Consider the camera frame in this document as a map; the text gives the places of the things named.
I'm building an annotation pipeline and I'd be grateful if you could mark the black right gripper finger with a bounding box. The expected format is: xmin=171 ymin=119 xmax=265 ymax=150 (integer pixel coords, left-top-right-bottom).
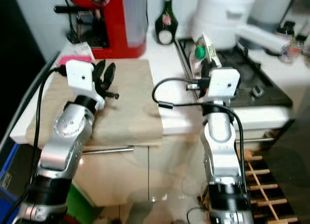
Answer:
xmin=204 ymin=59 xmax=221 ymax=79

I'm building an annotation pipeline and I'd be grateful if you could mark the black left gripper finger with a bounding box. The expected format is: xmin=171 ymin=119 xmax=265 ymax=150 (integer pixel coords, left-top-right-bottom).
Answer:
xmin=105 ymin=63 xmax=117 ymax=91
xmin=94 ymin=60 xmax=107 ymax=88

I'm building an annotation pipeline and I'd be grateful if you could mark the white green-capped drink carton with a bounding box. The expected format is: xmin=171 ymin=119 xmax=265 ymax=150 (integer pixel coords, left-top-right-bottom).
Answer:
xmin=189 ymin=33 xmax=218 ymax=75

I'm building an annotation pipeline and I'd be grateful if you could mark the grey small fridge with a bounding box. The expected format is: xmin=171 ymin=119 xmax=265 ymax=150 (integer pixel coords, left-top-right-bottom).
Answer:
xmin=264 ymin=105 xmax=310 ymax=222

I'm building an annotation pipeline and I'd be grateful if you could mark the beige counter cloth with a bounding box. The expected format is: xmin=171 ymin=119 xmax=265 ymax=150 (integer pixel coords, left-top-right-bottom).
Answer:
xmin=25 ymin=59 xmax=164 ymax=148

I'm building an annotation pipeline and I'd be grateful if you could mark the pink-lidded clear container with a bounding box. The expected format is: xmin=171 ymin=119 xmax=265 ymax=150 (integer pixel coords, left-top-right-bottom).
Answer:
xmin=57 ymin=43 xmax=93 ymax=69

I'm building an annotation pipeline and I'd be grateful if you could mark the red coffee machine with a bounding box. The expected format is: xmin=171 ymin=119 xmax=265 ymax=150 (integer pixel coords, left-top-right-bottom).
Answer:
xmin=54 ymin=0 xmax=148 ymax=59

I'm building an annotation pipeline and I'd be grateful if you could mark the black gas stove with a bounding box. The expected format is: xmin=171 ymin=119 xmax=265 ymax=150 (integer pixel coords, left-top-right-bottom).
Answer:
xmin=177 ymin=36 xmax=294 ymax=108

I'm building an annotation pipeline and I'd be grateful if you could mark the dark glass bottle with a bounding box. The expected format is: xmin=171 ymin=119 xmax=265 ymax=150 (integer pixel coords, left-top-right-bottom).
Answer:
xmin=155 ymin=0 xmax=179 ymax=45

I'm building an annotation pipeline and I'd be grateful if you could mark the small printed glass jar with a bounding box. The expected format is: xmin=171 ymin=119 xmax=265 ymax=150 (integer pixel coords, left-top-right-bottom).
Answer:
xmin=279 ymin=38 xmax=305 ymax=64

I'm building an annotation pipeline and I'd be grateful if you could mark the beige kitchen cabinet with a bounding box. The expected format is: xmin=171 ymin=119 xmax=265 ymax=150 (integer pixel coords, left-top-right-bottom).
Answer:
xmin=77 ymin=132 xmax=211 ymax=208

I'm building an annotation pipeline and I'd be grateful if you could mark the wooden slatted rack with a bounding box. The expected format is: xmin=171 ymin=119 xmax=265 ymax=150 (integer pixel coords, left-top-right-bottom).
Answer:
xmin=196 ymin=147 xmax=301 ymax=224

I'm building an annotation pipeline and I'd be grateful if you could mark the blue flat board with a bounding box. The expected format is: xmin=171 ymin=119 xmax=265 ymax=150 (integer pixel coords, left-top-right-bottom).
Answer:
xmin=0 ymin=142 xmax=30 ymax=224

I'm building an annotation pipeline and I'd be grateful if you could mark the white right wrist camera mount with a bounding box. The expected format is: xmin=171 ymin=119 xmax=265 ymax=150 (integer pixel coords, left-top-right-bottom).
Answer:
xmin=207 ymin=67 xmax=241 ymax=105

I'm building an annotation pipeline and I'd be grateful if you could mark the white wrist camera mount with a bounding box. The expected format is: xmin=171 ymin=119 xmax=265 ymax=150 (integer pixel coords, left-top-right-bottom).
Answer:
xmin=65 ymin=60 xmax=106 ymax=111
xmin=207 ymin=67 xmax=241 ymax=105

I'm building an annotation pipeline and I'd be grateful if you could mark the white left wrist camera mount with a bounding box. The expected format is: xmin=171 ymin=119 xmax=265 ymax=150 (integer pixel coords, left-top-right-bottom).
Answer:
xmin=65 ymin=60 xmax=106 ymax=111

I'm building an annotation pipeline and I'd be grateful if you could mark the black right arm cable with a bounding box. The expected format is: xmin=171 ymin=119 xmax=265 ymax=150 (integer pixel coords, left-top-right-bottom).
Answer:
xmin=153 ymin=78 xmax=248 ymax=186

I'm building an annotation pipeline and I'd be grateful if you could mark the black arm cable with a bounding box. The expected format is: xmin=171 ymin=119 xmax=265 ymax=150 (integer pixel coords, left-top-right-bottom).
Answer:
xmin=4 ymin=64 xmax=68 ymax=224
xmin=153 ymin=78 xmax=248 ymax=186

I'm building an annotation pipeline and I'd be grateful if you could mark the silver cabinet handle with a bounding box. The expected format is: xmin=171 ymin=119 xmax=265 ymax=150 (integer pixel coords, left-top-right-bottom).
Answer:
xmin=242 ymin=137 xmax=269 ymax=143
xmin=82 ymin=147 xmax=135 ymax=154

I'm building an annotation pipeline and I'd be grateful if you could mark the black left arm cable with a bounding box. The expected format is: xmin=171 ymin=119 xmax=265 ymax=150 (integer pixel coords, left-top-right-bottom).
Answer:
xmin=4 ymin=64 xmax=68 ymax=224

